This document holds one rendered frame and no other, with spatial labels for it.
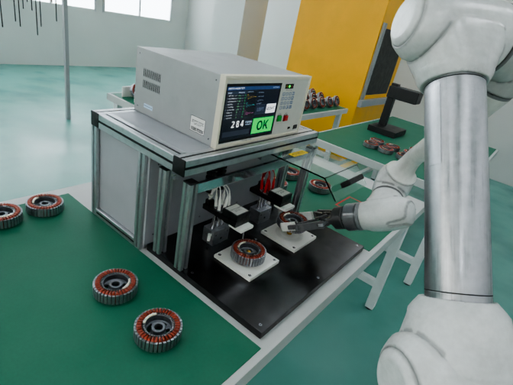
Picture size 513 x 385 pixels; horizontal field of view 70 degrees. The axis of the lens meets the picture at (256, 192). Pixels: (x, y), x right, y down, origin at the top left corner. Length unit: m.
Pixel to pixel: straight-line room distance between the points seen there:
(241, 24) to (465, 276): 4.59
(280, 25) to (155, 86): 6.40
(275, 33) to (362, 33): 3.16
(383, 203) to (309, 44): 3.99
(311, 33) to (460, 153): 4.39
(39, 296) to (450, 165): 0.97
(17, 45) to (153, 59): 6.34
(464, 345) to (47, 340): 0.82
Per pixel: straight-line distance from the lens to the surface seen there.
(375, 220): 1.16
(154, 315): 0.98
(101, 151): 1.30
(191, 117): 1.11
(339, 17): 4.85
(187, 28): 9.25
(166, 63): 1.18
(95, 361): 0.94
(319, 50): 4.93
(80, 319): 1.03
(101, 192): 1.36
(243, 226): 1.16
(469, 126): 0.71
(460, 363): 0.64
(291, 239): 1.34
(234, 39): 5.08
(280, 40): 7.51
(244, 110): 1.10
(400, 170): 1.24
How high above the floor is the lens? 1.48
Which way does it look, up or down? 25 degrees down
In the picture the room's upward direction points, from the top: 12 degrees clockwise
